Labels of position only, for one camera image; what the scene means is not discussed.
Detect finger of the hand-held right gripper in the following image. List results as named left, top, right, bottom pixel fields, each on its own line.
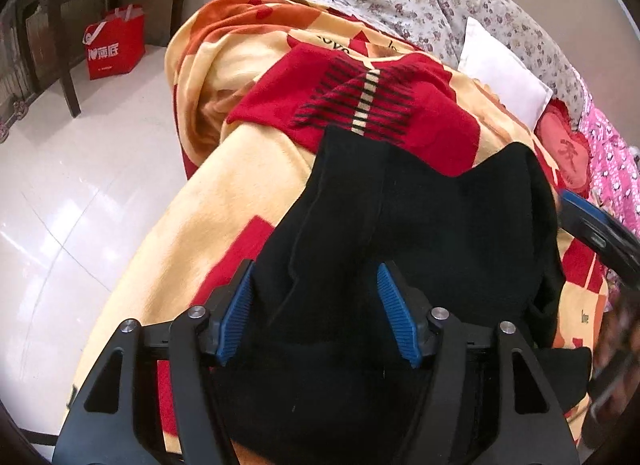
left=559, top=189, right=640, bottom=291
left=582, top=295, right=640, bottom=451

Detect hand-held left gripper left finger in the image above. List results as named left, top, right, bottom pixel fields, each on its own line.
left=60, top=259, right=256, bottom=465

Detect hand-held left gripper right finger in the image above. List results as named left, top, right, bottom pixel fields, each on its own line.
left=376, top=262, right=581, bottom=465

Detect black pants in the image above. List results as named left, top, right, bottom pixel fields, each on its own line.
left=212, top=125, right=593, bottom=465

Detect pink printed bedsheet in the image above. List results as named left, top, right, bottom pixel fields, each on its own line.
left=580, top=100, right=640, bottom=306

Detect red heart cushion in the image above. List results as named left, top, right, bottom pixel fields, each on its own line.
left=534, top=98, right=598, bottom=196

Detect yellow red printed blanket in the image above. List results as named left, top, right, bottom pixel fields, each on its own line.
left=70, top=0, right=611, bottom=465

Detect white pillow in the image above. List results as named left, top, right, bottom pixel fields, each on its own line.
left=457, top=16, right=553, bottom=123

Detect red shopping bag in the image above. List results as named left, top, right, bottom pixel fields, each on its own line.
left=82, top=4, right=147, bottom=81

